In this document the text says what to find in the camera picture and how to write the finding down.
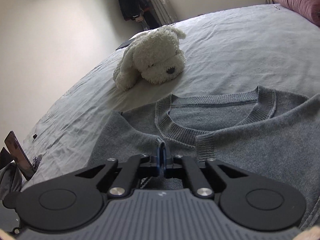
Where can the grey curtain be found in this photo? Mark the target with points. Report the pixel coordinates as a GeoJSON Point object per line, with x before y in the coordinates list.
{"type": "Point", "coordinates": [164, 11]}

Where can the dark hanging clothes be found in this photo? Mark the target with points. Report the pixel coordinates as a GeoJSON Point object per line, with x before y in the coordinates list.
{"type": "Point", "coordinates": [139, 11]}

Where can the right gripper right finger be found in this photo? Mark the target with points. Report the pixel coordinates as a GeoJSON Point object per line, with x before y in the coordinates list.
{"type": "Point", "coordinates": [188, 171]}

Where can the smartphone on stand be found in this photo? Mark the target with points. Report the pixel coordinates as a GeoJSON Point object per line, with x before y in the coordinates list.
{"type": "Point", "coordinates": [18, 154]}

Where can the grey bed sheet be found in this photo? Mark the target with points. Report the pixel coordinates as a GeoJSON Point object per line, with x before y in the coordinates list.
{"type": "Point", "coordinates": [226, 52]}

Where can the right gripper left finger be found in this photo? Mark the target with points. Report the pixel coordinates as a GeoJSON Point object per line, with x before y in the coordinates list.
{"type": "Point", "coordinates": [128, 176]}

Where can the dark tablet on bed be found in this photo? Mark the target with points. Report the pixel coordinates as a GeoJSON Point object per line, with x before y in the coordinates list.
{"type": "Point", "coordinates": [125, 44]}

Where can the grey knitted cat sweater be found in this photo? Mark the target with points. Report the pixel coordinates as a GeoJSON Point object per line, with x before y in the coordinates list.
{"type": "Point", "coordinates": [265, 131]}

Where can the white plush dog toy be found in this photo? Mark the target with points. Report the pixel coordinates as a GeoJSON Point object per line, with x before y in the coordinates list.
{"type": "Point", "coordinates": [154, 56]}

